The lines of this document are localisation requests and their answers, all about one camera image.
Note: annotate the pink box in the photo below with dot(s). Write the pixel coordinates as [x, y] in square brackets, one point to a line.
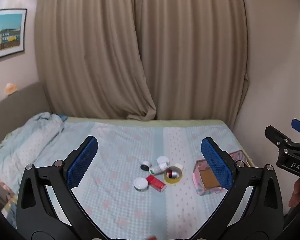
[211, 178]

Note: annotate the small orange figure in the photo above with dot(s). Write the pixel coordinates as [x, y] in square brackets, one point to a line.
[11, 89]

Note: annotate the white jar with black cap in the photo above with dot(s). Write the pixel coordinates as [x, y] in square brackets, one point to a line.
[145, 166]

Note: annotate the white jar with green band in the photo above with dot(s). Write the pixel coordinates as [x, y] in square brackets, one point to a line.
[140, 183]

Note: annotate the crumpled light blue blanket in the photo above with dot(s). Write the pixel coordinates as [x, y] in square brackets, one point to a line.
[27, 140]

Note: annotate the framed wall poster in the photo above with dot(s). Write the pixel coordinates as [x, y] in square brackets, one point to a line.
[6, 33]

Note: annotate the person's right hand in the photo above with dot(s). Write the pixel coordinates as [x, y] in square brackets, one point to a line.
[296, 195]

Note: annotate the grey-brown headboard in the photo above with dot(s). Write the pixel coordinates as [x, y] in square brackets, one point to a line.
[17, 105]

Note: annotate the red box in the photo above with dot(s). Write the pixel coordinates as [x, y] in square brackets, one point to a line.
[156, 183]

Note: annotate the red and white can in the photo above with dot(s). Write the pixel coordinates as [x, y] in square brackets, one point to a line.
[172, 174]

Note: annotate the colourful printed cloth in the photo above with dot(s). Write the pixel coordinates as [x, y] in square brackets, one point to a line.
[10, 211]

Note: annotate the white tube with green label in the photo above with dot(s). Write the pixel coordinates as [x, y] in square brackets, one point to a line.
[156, 170]

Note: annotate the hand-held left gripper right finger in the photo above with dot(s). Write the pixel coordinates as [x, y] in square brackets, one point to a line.
[216, 163]

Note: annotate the yellow tape roll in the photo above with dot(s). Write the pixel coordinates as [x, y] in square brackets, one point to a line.
[176, 180]

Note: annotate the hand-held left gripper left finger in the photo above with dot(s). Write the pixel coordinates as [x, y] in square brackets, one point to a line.
[83, 162]

